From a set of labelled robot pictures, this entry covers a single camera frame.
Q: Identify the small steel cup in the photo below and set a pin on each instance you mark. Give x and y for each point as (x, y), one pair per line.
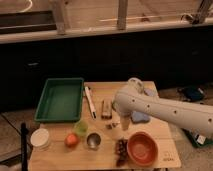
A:
(93, 140)

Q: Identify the blue sponge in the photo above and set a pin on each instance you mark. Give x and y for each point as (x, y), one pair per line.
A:
(138, 117)

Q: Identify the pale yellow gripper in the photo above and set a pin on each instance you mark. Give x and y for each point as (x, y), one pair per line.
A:
(125, 122)

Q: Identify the purple grape bunch toy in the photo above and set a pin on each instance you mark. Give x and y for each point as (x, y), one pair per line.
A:
(121, 151)

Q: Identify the orange tomato toy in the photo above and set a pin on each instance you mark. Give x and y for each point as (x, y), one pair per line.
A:
(71, 140)

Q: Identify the grey blue wedge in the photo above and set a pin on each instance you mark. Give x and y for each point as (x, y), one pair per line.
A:
(150, 92)

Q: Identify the black chair post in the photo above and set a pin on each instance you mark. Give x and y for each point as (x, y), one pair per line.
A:
(24, 161)

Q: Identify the green plastic tray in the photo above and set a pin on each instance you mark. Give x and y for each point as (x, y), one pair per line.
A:
(60, 101)

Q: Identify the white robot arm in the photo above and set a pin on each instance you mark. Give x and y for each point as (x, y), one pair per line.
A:
(190, 116)

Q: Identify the white lidded container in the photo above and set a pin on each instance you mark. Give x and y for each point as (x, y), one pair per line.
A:
(40, 138)

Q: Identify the orange bowl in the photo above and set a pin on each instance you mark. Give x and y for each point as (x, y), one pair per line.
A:
(142, 149)

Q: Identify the green plastic cup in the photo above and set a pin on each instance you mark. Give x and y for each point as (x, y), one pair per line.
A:
(80, 128)

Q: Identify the dark blue floor device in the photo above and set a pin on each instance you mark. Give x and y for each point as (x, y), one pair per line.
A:
(192, 93)

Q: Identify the green bin with items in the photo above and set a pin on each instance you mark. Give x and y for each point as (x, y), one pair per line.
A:
(197, 140)

